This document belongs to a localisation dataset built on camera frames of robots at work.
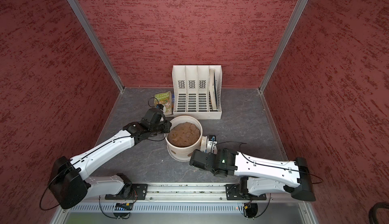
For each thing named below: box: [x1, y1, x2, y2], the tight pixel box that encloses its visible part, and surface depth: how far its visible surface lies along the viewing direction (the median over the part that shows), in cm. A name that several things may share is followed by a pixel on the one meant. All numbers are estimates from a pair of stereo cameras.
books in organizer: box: [208, 68, 219, 111], surface depth 96 cm
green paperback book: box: [153, 91, 173, 116], surface depth 112 cm
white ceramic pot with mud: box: [164, 115, 204, 162], surface depth 85 cm
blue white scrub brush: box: [200, 135, 208, 154], surface depth 78 cm
